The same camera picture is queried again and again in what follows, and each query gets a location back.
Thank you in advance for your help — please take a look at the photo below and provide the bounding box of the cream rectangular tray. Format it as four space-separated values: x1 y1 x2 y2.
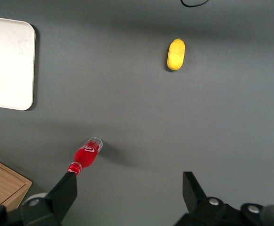
0 15 37 111

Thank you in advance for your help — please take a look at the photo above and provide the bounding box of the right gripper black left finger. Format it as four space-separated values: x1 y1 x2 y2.
20 173 78 226

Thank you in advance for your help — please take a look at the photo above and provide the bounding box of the red soda bottle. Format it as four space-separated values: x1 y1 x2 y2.
67 136 104 177

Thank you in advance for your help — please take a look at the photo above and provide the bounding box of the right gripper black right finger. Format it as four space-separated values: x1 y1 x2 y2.
174 171 243 226

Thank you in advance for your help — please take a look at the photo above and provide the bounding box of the thin black looped cable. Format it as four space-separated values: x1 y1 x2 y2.
180 0 210 8

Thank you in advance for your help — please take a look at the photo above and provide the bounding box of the wooden drawer cabinet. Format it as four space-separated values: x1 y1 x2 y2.
0 154 33 214

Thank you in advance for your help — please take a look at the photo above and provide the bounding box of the yellow lemon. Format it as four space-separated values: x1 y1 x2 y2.
166 38 186 72

